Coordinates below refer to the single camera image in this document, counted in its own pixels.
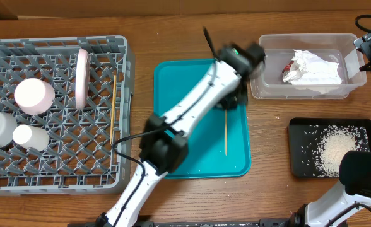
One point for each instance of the grey dishwasher rack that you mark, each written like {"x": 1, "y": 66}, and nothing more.
{"x": 79, "y": 158}

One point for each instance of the large white plate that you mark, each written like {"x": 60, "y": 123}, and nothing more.
{"x": 82, "y": 78}

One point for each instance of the clear plastic bin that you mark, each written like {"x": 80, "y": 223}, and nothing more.
{"x": 332, "y": 47}

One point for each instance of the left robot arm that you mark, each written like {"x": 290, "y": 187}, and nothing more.
{"x": 164, "y": 140}

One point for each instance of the white napkin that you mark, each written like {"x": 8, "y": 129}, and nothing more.
{"x": 309, "y": 71}

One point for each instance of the black tray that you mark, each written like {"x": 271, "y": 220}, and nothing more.
{"x": 295, "y": 131}

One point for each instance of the teal plastic tray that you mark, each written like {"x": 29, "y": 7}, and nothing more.
{"x": 206, "y": 158}

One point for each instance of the wooden chopstick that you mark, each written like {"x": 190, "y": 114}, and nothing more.
{"x": 226, "y": 132}
{"x": 112, "y": 114}

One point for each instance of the red snack wrapper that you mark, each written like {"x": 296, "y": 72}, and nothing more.
{"x": 286, "y": 71}

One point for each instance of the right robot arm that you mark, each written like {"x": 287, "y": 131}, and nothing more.
{"x": 353, "y": 190}

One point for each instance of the pile of rice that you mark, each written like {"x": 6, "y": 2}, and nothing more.
{"x": 324, "y": 146}

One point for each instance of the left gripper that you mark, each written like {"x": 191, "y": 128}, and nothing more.
{"x": 240, "y": 94}

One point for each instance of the white cup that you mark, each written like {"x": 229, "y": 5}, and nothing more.
{"x": 29, "y": 136}

